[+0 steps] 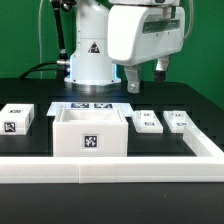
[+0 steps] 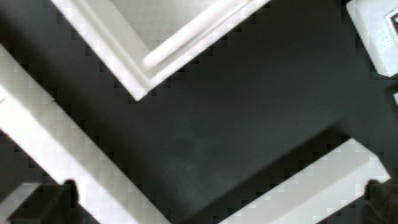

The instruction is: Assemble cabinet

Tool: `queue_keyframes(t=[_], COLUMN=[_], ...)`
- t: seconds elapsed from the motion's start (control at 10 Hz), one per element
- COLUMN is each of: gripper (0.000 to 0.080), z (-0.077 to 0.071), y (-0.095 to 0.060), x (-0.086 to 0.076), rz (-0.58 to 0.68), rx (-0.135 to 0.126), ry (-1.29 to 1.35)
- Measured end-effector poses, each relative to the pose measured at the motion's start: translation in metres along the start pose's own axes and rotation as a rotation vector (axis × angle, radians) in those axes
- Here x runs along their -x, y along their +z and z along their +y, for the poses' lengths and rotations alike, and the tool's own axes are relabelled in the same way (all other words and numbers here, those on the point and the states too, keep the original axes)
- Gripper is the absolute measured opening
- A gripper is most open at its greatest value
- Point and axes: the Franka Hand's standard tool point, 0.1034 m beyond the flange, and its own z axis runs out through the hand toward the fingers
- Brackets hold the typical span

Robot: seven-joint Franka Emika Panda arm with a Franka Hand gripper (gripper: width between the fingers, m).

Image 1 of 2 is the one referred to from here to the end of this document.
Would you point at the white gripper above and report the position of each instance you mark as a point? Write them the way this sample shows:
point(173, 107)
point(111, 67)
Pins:
point(137, 34)

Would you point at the white cabinet door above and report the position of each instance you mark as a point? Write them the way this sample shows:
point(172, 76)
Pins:
point(176, 120)
point(146, 121)

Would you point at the white cabinet body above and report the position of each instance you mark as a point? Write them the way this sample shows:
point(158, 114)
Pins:
point(90, 133)

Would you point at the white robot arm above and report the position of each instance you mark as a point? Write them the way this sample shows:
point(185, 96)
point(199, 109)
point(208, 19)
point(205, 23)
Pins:
point(91, 68)

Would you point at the white cabinet top block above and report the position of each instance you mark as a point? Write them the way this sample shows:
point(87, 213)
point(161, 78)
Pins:
point(15, 119)

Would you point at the white L-shaped fence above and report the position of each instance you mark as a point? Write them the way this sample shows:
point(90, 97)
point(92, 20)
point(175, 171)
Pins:
point(206, 166)

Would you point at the white marker base plate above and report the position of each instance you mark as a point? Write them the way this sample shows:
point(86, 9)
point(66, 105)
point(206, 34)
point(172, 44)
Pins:
point(55, 106)

